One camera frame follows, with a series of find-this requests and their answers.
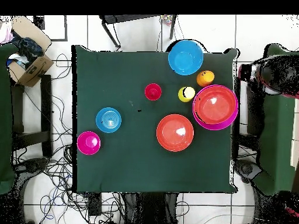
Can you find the black stool frame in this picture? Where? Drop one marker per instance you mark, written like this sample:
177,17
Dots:
109,19

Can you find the black pedestal leg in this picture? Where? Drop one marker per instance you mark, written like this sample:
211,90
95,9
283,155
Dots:
246,169
35,164

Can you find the colourful small objects pile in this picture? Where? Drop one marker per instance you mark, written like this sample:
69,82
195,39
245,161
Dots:
167,19

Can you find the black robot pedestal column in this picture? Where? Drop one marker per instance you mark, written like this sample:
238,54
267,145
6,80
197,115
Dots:
149,207

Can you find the dark green tablecloth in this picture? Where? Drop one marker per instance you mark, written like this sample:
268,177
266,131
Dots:
128,163

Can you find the small blue bowl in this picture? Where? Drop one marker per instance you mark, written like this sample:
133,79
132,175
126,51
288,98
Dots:
108,120

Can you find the yellow cup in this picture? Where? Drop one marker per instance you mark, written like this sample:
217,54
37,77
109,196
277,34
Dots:
183,96

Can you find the green cloth covered table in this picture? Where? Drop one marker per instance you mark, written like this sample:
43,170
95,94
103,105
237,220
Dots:
278,128
5,116

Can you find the dark blue cloth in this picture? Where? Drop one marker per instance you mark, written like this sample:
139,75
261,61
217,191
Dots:
28,49

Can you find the small magenta bowl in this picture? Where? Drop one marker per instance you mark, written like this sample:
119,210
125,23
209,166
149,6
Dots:
88,142

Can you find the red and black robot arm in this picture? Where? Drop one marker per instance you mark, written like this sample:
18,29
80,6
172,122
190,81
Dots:
278,74

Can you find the orange cup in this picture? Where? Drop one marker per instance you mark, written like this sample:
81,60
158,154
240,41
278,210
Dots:
204,79

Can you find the black rectangular box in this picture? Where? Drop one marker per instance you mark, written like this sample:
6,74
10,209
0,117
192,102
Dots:
94,205

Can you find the cardboard box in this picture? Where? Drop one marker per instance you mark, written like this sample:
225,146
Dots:
35,70

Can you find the large pink bowl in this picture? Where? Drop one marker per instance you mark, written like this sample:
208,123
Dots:
217,127

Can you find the orange-red bowl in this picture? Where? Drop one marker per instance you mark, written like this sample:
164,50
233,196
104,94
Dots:
215,105
175,133

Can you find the large blue bowl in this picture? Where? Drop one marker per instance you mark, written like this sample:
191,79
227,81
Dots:
185,57

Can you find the black bench frame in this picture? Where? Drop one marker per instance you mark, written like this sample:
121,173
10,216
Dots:
46,105

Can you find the red cup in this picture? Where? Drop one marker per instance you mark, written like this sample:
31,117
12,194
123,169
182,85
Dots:
153,91

